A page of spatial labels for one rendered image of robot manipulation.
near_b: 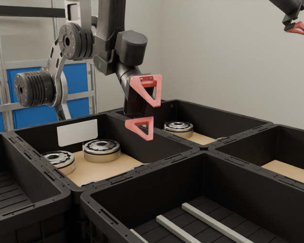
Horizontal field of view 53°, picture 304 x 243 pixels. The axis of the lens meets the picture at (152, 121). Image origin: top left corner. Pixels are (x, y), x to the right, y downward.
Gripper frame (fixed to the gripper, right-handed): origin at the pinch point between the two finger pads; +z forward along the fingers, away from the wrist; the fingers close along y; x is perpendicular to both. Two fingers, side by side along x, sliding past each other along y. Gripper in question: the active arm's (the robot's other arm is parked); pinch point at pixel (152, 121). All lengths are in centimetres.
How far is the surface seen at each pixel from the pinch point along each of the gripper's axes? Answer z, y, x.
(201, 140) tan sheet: -14.0, 26.6, -26.8
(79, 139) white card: -20.9, 24.9, 11.5
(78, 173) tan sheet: -6.0, 21.3, 14.3
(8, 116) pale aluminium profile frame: -158, 136, 44
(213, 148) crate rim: 6.6, 4.2, -12.5
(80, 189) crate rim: 12.6, 0.3, 16.9
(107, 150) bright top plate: -11.4, 20.7, 5.6
